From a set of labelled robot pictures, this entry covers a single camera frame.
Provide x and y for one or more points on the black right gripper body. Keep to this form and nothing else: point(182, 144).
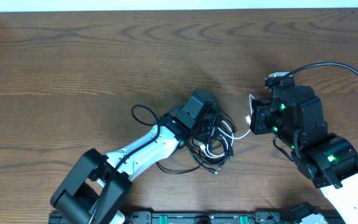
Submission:
point(260, 126)

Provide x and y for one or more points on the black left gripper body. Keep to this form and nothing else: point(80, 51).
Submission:
point(206, 125)

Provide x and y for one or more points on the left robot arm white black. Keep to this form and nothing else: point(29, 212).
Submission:
point(95, 188)

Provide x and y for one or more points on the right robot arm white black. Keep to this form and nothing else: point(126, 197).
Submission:
point(326, 159)

